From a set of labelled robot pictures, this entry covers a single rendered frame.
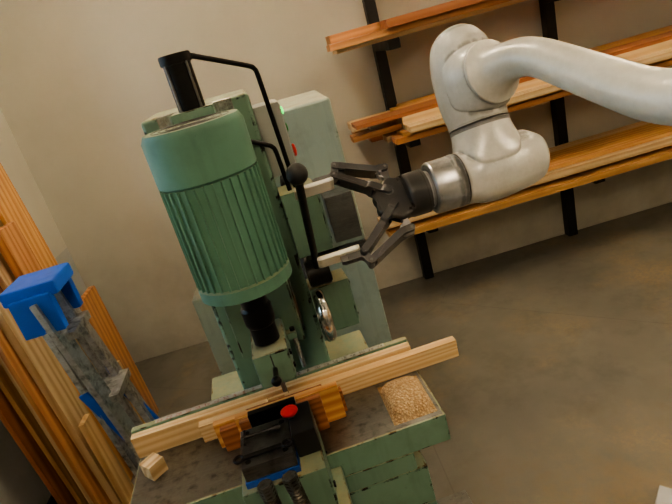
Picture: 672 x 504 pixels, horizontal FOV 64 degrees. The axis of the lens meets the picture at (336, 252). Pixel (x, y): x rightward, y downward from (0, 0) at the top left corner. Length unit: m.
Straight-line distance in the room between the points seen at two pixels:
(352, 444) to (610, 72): 0.72
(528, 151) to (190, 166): 0.54
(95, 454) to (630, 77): 2.21
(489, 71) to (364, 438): 0.66
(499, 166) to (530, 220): 2.87
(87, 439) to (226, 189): 1.67
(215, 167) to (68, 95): 2.54
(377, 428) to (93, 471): 1.66
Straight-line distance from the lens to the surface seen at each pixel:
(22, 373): 2.30
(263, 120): 1.23
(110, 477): 2.51
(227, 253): 0.91
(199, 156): 0.87
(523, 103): 3.03
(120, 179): 3.38
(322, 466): 0.93
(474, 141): 0.92
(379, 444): 1.04
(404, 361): 1.15
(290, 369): 1.06
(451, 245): 3.61
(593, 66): 0.77
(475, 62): 0.90
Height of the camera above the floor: 1.57
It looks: 21 degrees down
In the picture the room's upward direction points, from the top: 16 degrees counter-clockwise
